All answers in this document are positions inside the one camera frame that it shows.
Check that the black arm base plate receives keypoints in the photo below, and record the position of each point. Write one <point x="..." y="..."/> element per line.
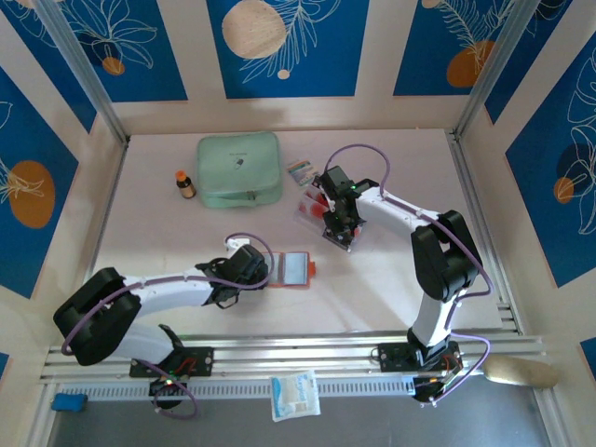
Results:
<point x="391" y="356"/>
<point x="200" y="361"/>

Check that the mint green zip pouch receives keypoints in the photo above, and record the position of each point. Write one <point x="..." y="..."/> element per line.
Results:
<point x="237" y="167"/>

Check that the orange card holder wallet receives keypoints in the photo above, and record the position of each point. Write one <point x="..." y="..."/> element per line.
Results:
<point x="293" y="267"/>

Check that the brown bottle orange cap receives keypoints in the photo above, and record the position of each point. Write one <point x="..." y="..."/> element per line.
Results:
<point x="185" y="186"/>

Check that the small colourful printed box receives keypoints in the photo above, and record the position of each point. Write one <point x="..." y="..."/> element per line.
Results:
<point x="300" y="168"/>

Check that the aluminium frame post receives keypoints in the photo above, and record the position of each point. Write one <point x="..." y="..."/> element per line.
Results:
<point x="83" y="70"/>
<point x="496" y="70"/>

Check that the white blue wipes packet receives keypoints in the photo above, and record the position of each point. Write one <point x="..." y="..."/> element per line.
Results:
<point x="295" y="396"/>

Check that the black controller board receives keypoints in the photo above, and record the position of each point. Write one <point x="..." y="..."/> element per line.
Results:
<point x="160" y="388"/>
<point x="426" y="391"/>

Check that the tan oval object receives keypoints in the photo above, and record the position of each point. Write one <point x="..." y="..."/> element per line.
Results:
<point x="521" y="372"/>

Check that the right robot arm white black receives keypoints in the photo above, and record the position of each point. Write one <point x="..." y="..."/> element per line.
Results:
<point x="442" y="261"/>

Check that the aluminium table side rail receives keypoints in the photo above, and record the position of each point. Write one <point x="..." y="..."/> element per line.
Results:
<point x="105" y="219"/>
<point x="462" y="163"/>

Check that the blue sponge block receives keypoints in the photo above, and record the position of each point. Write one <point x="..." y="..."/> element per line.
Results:
<point x="69" y="402"/>

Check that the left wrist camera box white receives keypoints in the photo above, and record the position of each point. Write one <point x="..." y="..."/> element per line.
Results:
<point x="236" y="242"/>

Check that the black card red circle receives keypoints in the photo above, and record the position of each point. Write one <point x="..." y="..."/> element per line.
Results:
<point x="356" y="228"/>
<point x="311" y="210"/>
<point x="316" y="196"/>

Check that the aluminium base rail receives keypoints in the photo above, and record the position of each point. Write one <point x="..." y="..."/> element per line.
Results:
<point x="288" y="354"/>

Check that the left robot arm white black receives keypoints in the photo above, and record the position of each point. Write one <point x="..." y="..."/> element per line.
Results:
<point x="98" y="316"/>

